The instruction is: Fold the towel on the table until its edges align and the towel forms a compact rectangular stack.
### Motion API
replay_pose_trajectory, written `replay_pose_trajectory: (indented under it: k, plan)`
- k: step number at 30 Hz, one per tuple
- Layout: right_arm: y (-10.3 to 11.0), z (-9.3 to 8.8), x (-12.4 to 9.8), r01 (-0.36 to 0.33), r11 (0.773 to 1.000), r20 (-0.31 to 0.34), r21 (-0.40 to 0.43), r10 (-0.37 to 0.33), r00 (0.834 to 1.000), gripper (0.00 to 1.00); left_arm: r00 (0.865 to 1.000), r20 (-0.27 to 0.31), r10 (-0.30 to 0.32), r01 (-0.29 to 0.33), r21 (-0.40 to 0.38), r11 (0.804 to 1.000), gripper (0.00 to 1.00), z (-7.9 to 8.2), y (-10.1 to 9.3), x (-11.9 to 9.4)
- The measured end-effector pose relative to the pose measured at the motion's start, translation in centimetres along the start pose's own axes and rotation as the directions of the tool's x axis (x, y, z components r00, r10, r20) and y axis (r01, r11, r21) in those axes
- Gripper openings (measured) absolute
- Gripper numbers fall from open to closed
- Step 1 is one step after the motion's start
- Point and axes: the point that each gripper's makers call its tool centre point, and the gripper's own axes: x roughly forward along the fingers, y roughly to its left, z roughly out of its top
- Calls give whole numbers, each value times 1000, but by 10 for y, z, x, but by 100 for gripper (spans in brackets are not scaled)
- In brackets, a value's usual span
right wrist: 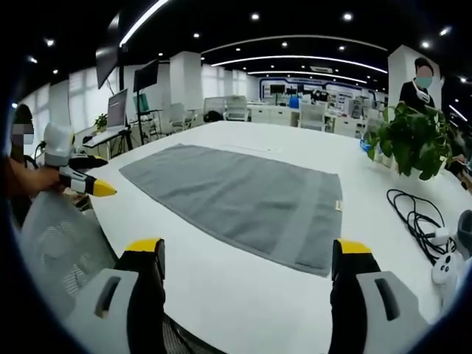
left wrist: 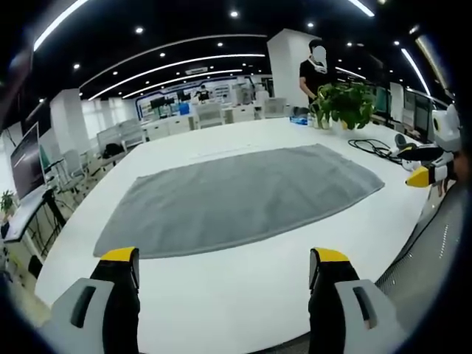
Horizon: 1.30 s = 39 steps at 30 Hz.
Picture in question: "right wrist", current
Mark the large black hanging monitor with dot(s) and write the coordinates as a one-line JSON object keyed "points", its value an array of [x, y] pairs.
{"points": [[107, 55]]}

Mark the blue container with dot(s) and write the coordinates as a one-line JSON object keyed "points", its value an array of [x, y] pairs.
{"points": [[295, 102]]}

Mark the person's head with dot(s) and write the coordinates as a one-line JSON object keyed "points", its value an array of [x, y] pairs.
{"points": [[23, 112]]}

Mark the white power plug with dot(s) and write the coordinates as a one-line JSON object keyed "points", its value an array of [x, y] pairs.
{"points": [[439, 235]]}

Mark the white mesh office chair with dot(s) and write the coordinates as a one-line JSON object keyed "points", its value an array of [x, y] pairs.
{"points": [[59, 236]]}

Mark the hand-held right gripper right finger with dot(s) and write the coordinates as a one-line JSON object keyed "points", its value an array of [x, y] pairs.
{"points": [[372, 295]]}

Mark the green potted plant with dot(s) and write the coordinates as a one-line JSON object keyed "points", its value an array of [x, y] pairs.
{"points": [[413, 140]]}

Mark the blue and white packet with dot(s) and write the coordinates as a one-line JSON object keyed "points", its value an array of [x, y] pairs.
{"points": [[366, 144]]}

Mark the black bag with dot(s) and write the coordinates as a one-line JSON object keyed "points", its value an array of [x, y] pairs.
{"points": [[214, 116]]}

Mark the black monitor on stand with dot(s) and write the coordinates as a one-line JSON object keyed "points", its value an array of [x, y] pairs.
{"points": [[146, 75]]}

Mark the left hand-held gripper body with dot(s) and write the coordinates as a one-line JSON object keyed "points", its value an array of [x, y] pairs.
{"points": [[59, 142]]}

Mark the person's left hand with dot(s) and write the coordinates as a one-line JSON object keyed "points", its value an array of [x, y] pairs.
{"points": [[49, 178]]}

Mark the small green plant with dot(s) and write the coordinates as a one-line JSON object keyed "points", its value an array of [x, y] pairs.
{"points": [[101, 121]]}

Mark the grey rounded object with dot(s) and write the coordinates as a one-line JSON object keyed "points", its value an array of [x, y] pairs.
{"points": [[465, 232]]}

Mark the small white side table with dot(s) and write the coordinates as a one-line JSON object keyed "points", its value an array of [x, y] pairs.
{"points": [[101, 138]]}

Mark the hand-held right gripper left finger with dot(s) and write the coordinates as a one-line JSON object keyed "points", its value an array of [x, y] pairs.
{"points": [[118, 295]]}

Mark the white handheld controller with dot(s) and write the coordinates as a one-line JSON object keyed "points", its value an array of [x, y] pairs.
{"points": [[446, 267]]}

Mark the open laptop screen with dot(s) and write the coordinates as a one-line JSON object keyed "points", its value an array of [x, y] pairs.
{"points": [[117, 108]]}

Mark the grey towel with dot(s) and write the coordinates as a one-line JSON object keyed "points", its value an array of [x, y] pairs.
{"points": [[236, 199]]}

